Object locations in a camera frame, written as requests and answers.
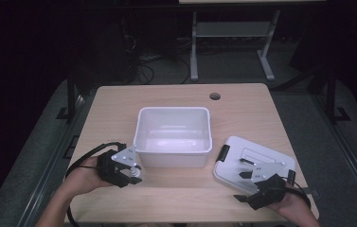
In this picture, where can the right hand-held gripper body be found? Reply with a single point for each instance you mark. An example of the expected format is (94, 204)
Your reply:
(267, 190)

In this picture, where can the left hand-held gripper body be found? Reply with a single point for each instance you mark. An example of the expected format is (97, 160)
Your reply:
(111, 171)

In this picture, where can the white plastic storage box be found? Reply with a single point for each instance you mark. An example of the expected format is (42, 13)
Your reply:
(173, 138)

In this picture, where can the person's left hand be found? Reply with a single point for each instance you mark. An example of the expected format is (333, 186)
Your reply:
(83, 178)

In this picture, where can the person's right hand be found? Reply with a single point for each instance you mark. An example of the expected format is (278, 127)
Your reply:
(293, 209)

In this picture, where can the black metal stand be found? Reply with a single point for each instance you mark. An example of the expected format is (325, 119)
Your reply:
(71, 101)
(332, 101)

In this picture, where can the metal floor rail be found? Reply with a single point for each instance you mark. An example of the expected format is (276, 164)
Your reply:
(49, 164)
(346, 157)

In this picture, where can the grey metal desk frame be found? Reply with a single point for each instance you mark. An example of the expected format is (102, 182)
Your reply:
(229, 30)

